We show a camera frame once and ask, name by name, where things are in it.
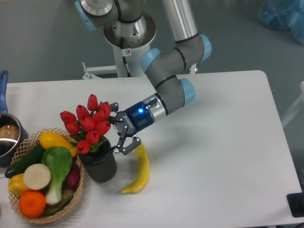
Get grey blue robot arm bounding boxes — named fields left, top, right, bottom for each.
left=75, top=0, right=212, bottom=154

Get black device at edge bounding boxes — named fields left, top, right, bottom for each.
left=286, top=192, right=304, bottom=218

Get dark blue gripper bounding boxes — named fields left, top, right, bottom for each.
left=108, top=101, right=153, bottom=155

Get woven wicker basket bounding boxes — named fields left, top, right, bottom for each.
left=9, top=128, right=85, bottom=224

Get purple red onion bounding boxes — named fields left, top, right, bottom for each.
left=66, top=160, right=80, bottom=188

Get dark grey ribbed vase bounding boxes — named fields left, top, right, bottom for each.
left=78, top=140, right=117, bottom=182

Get white frame at right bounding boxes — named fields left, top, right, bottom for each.
left=281, top=81, right=304, bottom=128

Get yellow squash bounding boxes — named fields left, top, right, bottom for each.
left=39, top=131, right=77, bottom=157

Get yellow bell pepper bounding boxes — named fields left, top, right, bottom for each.
left=9, top=173, right=29, bottom=196

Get blue plastic bag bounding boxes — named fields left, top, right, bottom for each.
left=258, top=0, right=304, bottom=44

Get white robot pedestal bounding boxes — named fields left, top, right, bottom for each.
left=82, top=11, right=157, bottom=80

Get yellow banana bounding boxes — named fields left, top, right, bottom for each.
left=120, top=143, right=150, bottom=195

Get blue handled saucepan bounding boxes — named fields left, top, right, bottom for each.
left=0, top=70, right=28, bottom=167

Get red tulip bouquet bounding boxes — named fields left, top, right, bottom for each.
left=60, top=94, right=112, bottom=154

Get white round radish slice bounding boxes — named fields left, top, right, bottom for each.
left=23, top=163, right=51, bottom=190

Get green chili pepper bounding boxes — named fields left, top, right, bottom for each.
left=44, top=194, right=74, bottom=217

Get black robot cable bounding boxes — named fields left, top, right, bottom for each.
left=120, top=37, right=132, bottom=78

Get green bok choy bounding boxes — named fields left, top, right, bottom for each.
left=41, top=146, right=72, bottom=205

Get dark green cucumber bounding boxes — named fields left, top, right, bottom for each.
left=4, top=143, right=45, bottom=179

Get orange fruit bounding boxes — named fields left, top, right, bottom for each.
left=19, top=191, right=46, bottom=218

